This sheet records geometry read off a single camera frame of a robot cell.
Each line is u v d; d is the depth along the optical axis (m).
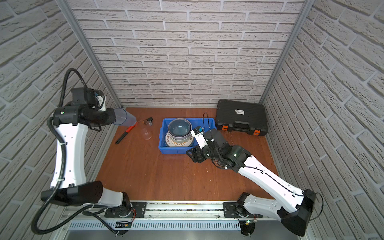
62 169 0.38
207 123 1.04
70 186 0.38
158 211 0.75
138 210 0.73
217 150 0.50
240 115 1.07
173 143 0.95
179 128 0.95
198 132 0.60
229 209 0.74
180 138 0.87
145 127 0.98
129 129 1.05
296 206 0.38
